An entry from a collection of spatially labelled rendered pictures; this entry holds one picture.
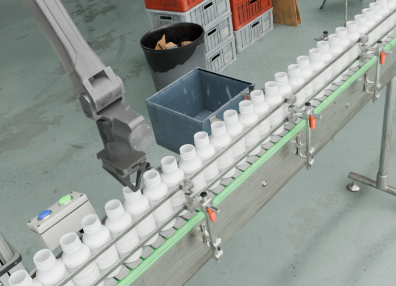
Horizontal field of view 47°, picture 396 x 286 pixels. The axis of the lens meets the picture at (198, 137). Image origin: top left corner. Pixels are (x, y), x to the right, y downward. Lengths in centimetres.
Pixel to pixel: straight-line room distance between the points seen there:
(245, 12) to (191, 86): 234
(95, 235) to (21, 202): 215
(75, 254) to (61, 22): 47
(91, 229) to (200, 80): 115
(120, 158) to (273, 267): 148
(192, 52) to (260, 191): 181
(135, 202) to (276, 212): 159
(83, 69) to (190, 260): 61
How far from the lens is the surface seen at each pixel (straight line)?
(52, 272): 100
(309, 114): 135
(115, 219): 103
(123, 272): 111
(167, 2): 356
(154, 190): 108
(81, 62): 89
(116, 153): 96
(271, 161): 137
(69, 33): 89
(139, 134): 87
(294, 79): 143
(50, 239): 114
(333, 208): 259
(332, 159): 290
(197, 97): 202
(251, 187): 133
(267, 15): 456
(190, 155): 112
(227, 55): 402
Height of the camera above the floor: 183
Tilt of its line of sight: 35 degrees down
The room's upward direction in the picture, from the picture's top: 11 degrees counter-clockwise
